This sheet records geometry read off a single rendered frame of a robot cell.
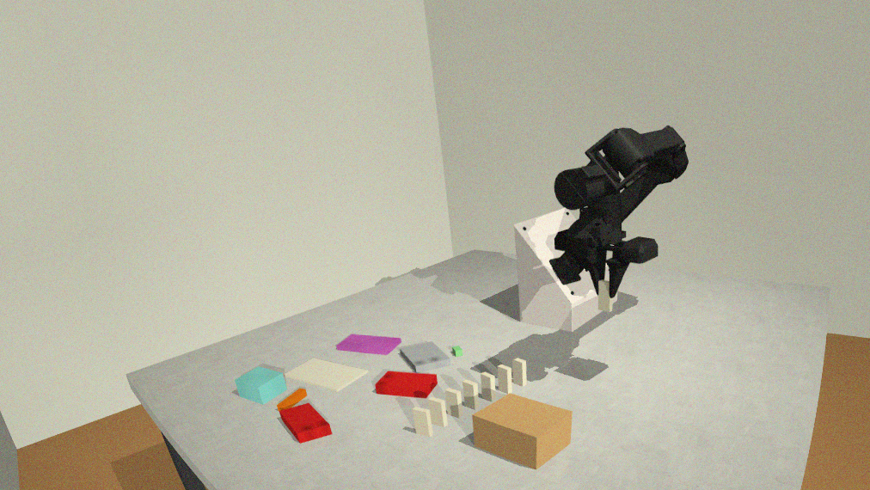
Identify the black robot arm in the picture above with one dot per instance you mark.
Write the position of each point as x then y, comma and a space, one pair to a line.
644, 160

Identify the purple flat block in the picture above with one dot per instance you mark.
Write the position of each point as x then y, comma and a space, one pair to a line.
368, 344

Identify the red rectangular block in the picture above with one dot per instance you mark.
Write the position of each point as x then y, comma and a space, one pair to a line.
305, 423
406, 384

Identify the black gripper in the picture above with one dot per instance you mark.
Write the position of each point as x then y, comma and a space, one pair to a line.
638, 250

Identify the teal block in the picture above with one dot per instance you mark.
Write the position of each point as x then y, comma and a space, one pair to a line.
261, 385

